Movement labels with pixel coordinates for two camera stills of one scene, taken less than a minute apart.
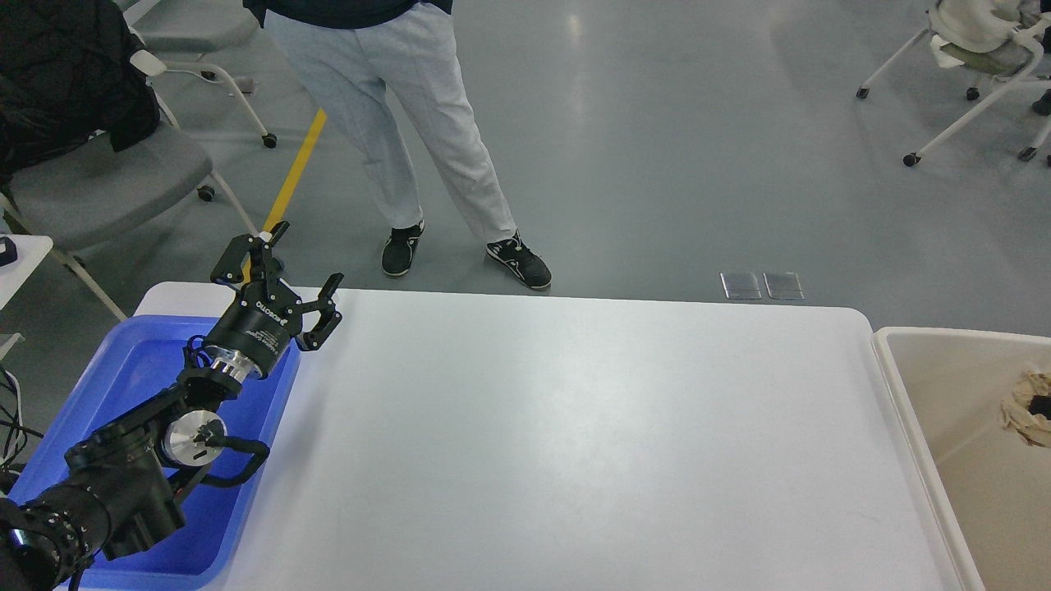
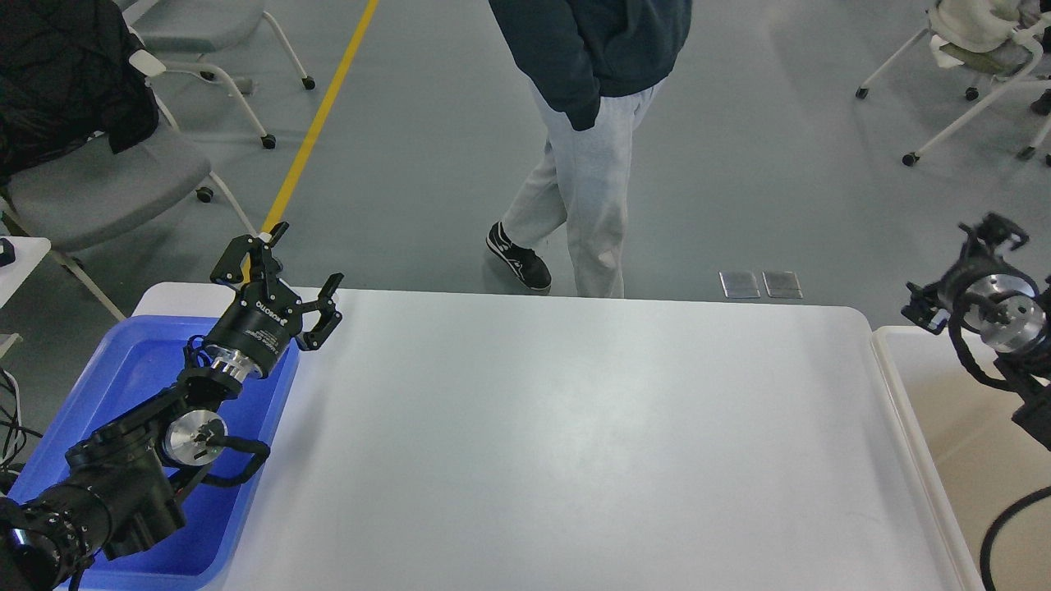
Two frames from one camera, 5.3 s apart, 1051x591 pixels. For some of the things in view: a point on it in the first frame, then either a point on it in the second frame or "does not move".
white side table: [31, 249] does not move
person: [347, 55] -> [594, 70]
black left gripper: [260, 325] does not move
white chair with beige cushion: [992, 39] does not move
